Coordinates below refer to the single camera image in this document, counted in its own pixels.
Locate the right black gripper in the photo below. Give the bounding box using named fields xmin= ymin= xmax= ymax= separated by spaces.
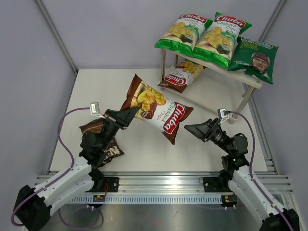
xmin=184 ymin=117 xmax=232 ymax=154

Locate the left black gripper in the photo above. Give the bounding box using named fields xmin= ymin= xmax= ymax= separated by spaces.
xmin=100 ymin=106 xmax=139 ymax=150

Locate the brown Chuba chips bag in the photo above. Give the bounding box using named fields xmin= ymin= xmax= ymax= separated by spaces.
xmin=158 ymin=60 xmax=206 ymax=93
xmin=121 ymin=75 xmax=193 ymax=145

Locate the dark green Real chips bag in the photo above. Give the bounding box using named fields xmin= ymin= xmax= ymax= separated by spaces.
xmin=228 ymin=37 xmax=279 ymax=84

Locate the green Chuba cassava chips bag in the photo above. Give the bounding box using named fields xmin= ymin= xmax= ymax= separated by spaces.
xmin=154 ymin=13 xmax=213 ymax=55

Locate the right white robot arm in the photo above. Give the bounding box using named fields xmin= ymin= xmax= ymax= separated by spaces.
xmin=184 ymin=118 xmax=300 ymax=231

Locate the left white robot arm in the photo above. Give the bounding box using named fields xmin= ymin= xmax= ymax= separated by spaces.
xmin=11 ymin=106 xmax=139 ymax=231

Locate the white two-tier shelf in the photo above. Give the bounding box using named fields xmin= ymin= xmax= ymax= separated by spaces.
xmin=160 ymin=49 xmax=263 ymax=113

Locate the brown Kettle sea salt bag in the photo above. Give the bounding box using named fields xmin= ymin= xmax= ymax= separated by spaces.
xmin=79 ymin=118 xmax=125 ymax=167

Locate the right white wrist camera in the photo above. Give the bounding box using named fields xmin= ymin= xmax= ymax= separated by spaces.
xmin=217 ymin=108 xmax=231 ymax=123

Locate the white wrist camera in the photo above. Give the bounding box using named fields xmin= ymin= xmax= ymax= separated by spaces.
xmin=90 ymin=102 xmax=100 ymax=115
xmin=217 ymin=108 xmax=231 ymax=123

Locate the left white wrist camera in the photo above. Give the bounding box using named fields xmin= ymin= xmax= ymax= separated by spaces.
xmin=90 ymin=102 xmax=100 ymax=115

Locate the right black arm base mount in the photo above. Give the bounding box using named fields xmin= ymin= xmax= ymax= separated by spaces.
xmin=203 ymin=177 xmax=231 ymax=193

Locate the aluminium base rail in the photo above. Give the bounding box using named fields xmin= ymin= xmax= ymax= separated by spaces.
xmin=104 ymin=172 xmax=293 ymax=194

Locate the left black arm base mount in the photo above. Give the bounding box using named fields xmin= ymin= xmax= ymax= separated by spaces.
xmin=91 ymin=177 xmax=119 ymax=193

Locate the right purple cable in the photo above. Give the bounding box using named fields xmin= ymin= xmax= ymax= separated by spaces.
xmin=227 ymin=111 xmax=293 ymax=231

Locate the white slotted cable duct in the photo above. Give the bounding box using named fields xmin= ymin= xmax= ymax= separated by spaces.
xmin=69 ymin=193 xmax=222 ymax=205

